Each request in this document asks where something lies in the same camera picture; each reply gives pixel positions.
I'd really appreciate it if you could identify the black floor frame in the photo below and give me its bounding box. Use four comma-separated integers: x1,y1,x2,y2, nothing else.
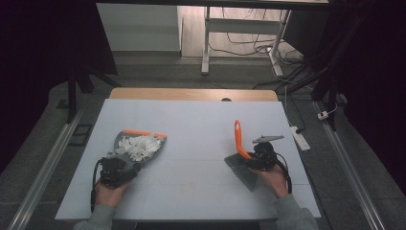
68,123,94,148

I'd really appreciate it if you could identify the white cabinet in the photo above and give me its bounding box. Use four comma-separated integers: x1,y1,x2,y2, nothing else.
96,3,184,53

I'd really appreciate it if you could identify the black metal stand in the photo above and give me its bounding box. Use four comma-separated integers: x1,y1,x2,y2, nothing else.
65,63,123,125
310,18,362,132

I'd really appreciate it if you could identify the grey brush with orange handle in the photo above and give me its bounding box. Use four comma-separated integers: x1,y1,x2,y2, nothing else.
223,119,260,193

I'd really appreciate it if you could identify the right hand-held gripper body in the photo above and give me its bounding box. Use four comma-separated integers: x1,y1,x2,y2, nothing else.
252,134,285,171

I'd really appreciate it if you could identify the dark curtain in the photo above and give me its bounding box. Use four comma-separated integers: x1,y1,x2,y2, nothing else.
282,0,406,193
0,0,119,175

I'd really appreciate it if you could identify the person's left hand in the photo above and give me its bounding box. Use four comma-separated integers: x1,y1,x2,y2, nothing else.
94,179,132,210

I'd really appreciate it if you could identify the grey dustpan with orange edge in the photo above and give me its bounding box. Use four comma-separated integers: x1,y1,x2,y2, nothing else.
106,128,169,173

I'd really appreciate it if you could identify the aluminium rail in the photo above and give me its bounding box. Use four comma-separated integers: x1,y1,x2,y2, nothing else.
313,101,387,230
7,104,86,230

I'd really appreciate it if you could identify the white desk frame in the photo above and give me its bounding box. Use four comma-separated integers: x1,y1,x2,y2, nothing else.
200,6,292,78

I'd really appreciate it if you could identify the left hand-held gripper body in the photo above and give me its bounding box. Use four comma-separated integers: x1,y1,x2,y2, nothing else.
100,153,138,189

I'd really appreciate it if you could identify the white power strip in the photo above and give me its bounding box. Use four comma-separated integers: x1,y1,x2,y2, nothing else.
289,126,311,152

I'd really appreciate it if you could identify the pile of white paper scraps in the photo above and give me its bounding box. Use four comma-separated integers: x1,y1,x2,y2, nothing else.
114,134,163,163

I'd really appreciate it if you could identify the person's right hand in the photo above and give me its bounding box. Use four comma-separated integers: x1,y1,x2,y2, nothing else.
249,164,290,200

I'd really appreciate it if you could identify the white table mat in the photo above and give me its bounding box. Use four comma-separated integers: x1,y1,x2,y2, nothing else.
55,98,322,222

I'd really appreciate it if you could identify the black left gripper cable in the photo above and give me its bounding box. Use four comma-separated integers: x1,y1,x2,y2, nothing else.
90,158,106,214

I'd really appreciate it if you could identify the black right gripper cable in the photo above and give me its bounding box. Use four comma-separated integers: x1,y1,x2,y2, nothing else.
276,152,294,195

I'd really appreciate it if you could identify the tangle of black floor cables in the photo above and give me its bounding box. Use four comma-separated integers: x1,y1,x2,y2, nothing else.
209,8,320,91

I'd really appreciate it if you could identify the wooden table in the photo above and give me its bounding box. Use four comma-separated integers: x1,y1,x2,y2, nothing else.
108,87,280,103

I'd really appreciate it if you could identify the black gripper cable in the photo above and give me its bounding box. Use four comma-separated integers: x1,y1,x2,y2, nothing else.
90,158,106,214
276,152,294,195

